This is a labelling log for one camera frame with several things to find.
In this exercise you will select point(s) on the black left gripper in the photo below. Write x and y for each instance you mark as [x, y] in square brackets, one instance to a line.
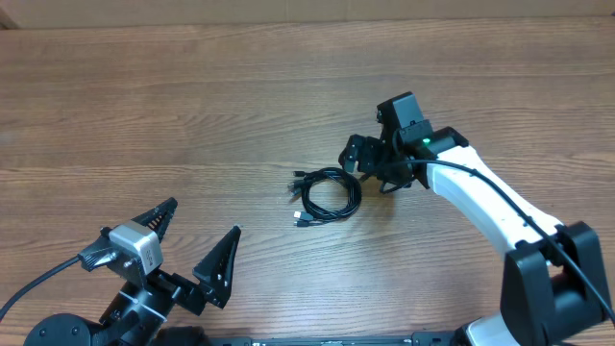
[191, 295]

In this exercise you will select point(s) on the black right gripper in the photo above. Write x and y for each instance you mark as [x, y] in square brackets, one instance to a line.
[370, 148]

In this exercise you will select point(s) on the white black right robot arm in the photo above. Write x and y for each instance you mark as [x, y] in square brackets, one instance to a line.
[554, 283]

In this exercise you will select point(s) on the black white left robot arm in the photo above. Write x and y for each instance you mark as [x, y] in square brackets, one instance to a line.
[138, 313]

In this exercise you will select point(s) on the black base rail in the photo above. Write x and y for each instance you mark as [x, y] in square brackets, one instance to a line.
[415, 339]

